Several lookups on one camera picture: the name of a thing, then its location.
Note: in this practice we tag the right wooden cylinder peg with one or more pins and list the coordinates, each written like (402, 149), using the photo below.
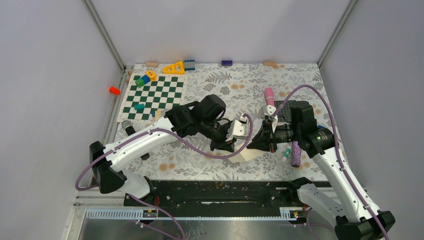
(271, 64)

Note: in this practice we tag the orange ring toy block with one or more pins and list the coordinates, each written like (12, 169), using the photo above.
(152, 75)

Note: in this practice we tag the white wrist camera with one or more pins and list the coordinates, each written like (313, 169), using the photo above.
(239, 129)
(266, 113)

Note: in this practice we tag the dark grey lego baseplate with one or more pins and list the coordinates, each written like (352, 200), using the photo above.
(284, 115)

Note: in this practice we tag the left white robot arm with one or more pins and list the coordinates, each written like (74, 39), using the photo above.
(198, 117)

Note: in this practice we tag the left wooden cylinder peg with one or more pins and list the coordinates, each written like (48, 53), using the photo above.
(151, 64)

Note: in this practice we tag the green cube block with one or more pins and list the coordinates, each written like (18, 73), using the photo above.
(139, 82)

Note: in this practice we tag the pink marker pen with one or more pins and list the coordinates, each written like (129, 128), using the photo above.
(269, 96)

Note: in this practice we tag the wooden cylinder peg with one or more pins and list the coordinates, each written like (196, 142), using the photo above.
(151, 64)
(271, 64)

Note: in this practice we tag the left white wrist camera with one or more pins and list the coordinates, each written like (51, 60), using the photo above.
(239, 129)

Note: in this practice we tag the purple glitter microphone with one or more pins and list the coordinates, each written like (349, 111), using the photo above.
(296, 155)

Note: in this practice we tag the green white chessboard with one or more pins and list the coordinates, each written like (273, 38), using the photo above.
(166, 92)

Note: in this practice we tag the green white glue stick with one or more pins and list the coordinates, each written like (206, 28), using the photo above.
(286, 154)

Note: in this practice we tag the floral patterned table mat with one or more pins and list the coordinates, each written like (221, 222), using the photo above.
(241, 87)

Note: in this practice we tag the dark blue lego brick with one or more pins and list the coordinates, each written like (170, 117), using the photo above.
(226, 62)

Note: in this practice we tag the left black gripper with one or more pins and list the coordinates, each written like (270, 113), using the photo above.
(229, 147)

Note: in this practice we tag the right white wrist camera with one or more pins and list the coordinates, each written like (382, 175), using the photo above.
(266, 113)

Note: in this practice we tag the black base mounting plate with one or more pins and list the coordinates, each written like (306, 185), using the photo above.
(214, 198)

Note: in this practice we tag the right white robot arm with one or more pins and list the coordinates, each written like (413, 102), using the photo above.
(355, 216)

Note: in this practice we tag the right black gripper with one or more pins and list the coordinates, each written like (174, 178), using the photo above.
(263, 140)

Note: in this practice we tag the black grey microphone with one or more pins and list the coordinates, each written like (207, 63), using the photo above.
(129, 129)

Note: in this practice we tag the blue cube block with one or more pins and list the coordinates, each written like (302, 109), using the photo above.
(145, 79)

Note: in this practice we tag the red cylinder block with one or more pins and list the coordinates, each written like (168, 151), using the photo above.
(115, 91)

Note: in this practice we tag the teal small block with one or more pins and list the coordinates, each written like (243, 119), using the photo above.
(139, 107)

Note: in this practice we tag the yellow triangle toy block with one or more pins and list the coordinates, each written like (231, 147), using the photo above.
(174, 69)

